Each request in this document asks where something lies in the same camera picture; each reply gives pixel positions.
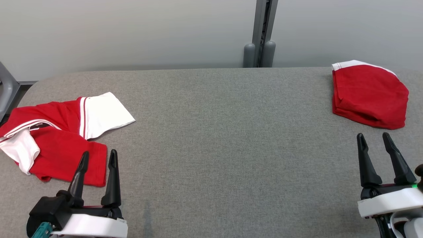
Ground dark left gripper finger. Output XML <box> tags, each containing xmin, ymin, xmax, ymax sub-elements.
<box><xmin>68</xmin><ymin>151</ymin><xmax>90</xmax><ymax>207</ymax></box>
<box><xmin>101</xmin><ymin>149</ymin><xmax>122</xmax><ymax>208</ymax></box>

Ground red shorts white trim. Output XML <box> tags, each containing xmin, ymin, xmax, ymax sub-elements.
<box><xmin>331</xmin><ymin>60</ymin><xmax>409</xmax><ymax>130</ymax></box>

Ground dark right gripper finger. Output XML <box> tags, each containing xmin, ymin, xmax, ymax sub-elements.
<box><xmin>382</xmin><ymin>132</ymin><xmax>417</xmax><ymax>185</ymax></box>
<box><xmin>356</xmin><ymin>133</ymin><xmax>383</xmax><ymax>188</ymax></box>

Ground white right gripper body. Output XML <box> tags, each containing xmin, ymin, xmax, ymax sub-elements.
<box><xmin>357</xmin><ymin>183</ymin><xmax>423</xmax><ymax>218</ymax></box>

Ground grey metal frame post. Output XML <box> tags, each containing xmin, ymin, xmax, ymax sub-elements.
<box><xmin>243</xmin><ymin>0</ymin><xmax>279</xmax><ymax>68</ymax></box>

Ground teal left camera cable plug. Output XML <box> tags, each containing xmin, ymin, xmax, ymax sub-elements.
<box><xmin>31</xmin><ymin>222</ymin><xmax>53</xmax><ymax>238</ymax></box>

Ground red shirt white sleeves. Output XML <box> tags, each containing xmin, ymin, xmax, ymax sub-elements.
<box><xmin>0</xmin><ymin>92</ymin><xmax>136</xmax><ymax>187</ymax></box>

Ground grey metal frame leg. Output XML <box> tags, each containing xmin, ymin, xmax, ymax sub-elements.
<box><xmin>0</xmin><ymin>62</ymin><xmax>20</xmax><ymax>123</ymax></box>

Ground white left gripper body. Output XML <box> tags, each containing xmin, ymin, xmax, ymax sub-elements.
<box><xmin>50</xmin><ymin>205</ymin><xmax>129</xmax><ymax>238</ymax></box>

